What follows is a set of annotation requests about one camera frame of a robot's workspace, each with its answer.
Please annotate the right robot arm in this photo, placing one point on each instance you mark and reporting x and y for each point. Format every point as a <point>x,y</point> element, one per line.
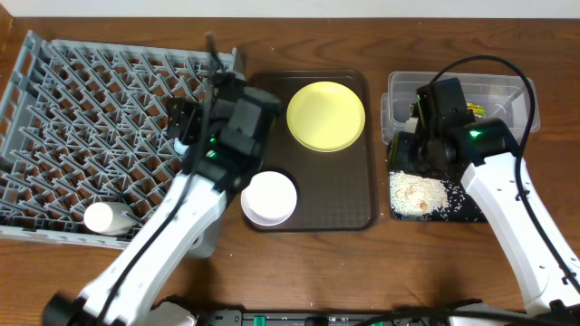
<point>488,163</point>

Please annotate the spilled rice food waste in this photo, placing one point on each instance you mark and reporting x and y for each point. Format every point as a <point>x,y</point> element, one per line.
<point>420,198</point>

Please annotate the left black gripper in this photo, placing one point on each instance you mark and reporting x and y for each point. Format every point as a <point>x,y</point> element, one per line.
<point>182,119</point>

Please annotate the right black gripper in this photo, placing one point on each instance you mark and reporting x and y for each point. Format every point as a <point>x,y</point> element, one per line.
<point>399,156</point>

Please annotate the clear plastic waste bin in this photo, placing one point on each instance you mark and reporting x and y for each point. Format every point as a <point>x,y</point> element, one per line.
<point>503,96</point>

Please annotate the grey plastic dishwasher rack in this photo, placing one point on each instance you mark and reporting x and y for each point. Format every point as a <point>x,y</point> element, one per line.
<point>87,122</point>

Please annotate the black rectangular waste tray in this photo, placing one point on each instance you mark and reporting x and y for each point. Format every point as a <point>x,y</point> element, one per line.
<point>469,213</point>

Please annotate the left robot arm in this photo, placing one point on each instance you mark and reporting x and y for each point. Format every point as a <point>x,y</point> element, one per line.
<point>226,135</point>

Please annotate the green snack wrapper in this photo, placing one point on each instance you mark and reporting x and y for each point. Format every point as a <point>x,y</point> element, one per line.
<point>479,111</point>

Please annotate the yellow round plate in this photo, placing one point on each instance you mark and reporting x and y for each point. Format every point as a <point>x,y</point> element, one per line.
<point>325,116</point>

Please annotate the dark brown serving tray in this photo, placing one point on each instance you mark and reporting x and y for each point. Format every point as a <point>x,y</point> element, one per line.
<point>336,191</point>

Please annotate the light blue bowl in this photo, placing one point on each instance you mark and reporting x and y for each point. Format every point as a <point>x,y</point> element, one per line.
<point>180,148</point>

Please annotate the white pink round bowl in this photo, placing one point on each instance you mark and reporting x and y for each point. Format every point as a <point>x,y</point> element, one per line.
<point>269,199</point>

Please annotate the white cup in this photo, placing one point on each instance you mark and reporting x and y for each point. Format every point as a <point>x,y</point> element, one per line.
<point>107,218</point>

